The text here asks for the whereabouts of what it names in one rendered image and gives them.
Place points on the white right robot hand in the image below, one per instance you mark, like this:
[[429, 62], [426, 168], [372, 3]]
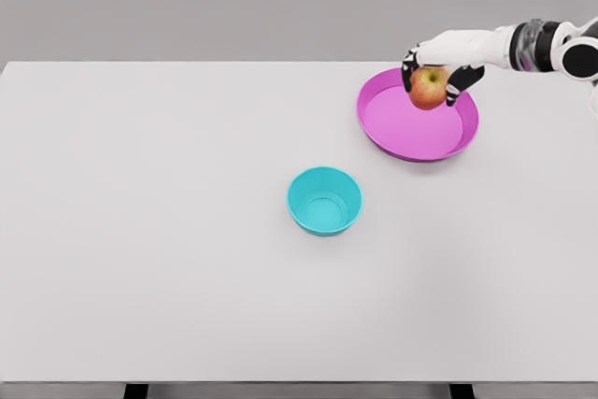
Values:
[[451, 48]]

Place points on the red yellow apple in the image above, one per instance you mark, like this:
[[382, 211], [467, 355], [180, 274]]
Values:
[[427, 88]]

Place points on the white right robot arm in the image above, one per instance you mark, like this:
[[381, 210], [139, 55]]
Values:
[[546, 46]]

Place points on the pink plate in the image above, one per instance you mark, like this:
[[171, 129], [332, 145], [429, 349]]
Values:
[[416, 125]]

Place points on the blue bowl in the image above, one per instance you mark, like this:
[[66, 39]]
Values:
[[324, 203]]

